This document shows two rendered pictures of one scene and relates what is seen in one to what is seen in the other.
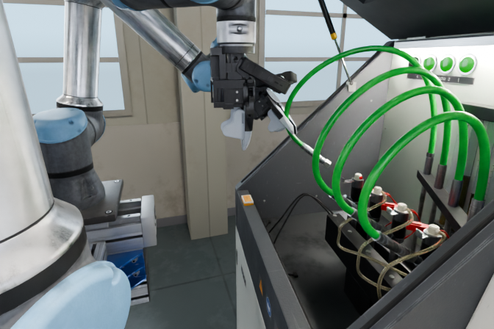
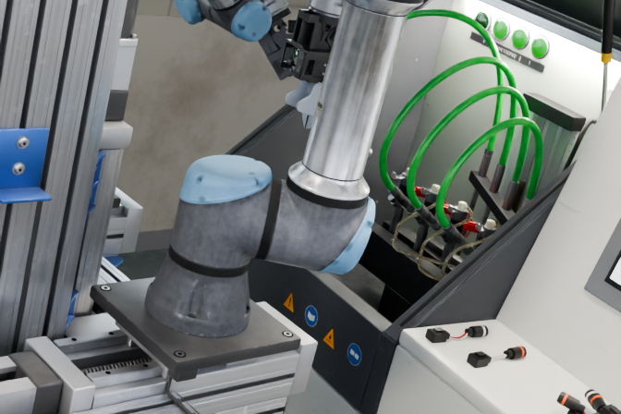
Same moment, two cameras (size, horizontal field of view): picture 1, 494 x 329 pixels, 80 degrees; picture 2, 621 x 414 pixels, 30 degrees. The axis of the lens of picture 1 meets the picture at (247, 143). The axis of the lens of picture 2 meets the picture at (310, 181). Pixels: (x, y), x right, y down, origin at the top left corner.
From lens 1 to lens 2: 153 cm
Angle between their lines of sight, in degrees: 27
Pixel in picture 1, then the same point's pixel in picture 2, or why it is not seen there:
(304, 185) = not seen: hidden behind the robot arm
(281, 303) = (344, 298)
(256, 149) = not seen: hidden behind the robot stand
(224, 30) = (329, 0)
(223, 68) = (315, 37)
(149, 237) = (130, 238)
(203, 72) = (253, 17)
